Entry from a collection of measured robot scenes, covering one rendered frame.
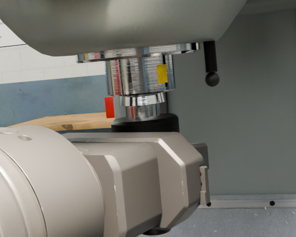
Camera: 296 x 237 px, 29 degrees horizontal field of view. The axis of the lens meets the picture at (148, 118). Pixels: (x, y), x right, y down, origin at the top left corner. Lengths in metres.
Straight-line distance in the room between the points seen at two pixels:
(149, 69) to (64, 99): 4.74
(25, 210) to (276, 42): 0.54
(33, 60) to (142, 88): 4.87
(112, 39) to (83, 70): 4.70
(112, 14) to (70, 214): 0.11
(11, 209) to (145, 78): 0.16
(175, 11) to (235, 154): 0.47
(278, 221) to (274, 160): 0.08
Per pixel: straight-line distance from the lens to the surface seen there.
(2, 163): 0.26
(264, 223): 0.76
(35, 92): 5.23
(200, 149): 0.40
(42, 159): 0.27
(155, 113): 0.39
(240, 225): 0.76
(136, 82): 0.37
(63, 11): 0.31
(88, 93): 5.00
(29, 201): 0.25
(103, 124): 4.09
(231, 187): 0.78
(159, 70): 0.37
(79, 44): 0.33
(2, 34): 5.38
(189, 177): 0.33
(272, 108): 0.75
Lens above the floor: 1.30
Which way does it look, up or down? 6 degrees down
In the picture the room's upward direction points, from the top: 6 degrees counter-clockwise
